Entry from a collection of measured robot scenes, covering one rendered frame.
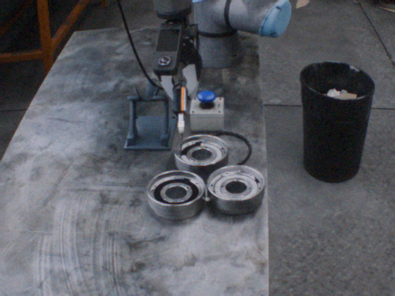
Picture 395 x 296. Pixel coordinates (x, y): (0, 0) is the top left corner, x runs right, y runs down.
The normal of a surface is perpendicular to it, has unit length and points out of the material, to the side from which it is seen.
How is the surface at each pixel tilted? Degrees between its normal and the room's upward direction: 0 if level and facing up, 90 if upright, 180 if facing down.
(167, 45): 33
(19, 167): 0
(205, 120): 90
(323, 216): 0
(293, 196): 0
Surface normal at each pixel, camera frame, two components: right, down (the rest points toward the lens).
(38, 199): -0.04, -0.83
